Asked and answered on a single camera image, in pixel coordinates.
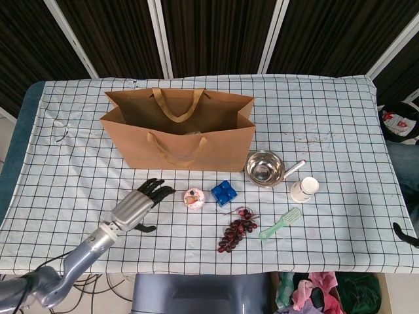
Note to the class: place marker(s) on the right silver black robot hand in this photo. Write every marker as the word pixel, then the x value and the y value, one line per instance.
pixel 406 238

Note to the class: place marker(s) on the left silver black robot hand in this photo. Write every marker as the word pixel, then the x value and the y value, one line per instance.
pixel 131 209

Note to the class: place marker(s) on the pink frosted donut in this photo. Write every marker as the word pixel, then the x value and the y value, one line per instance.
pixel 194 199

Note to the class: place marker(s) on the purple grape bunch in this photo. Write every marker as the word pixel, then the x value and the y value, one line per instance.
pixel 237 229

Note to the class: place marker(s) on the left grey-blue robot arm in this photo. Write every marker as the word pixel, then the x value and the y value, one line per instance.
pixel 82 255

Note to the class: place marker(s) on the brown paper bag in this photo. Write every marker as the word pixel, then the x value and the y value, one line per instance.
pixel 137 147

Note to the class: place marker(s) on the cardboard box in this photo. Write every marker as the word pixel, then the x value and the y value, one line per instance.
pixel 384 294

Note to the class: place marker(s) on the pile of colourful clothes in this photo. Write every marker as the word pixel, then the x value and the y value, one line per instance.
pixel 327 291

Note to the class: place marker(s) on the blue toy brick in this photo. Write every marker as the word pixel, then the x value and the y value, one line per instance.
pixel 224 193

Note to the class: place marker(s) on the grey-blue robot torso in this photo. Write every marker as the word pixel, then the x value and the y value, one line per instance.
pixel 196 294

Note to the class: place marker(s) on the white paper cup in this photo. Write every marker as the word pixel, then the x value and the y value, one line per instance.
pixel 302 191

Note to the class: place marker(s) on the green plastic brush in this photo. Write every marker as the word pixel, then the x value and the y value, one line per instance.
pixel 281 224

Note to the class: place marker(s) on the white marker red cap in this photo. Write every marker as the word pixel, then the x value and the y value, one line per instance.
pixel 294 169

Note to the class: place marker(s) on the teal table pad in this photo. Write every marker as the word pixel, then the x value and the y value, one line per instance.
pixel 13 147

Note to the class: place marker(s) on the checkered white tablecloth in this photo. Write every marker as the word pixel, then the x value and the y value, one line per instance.
pixel 327 131

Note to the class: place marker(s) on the steel bowl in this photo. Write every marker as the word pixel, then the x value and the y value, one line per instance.
pixel 263 170

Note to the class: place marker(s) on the dark room divider screen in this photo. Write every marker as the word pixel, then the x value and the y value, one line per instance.
pixel 212 32

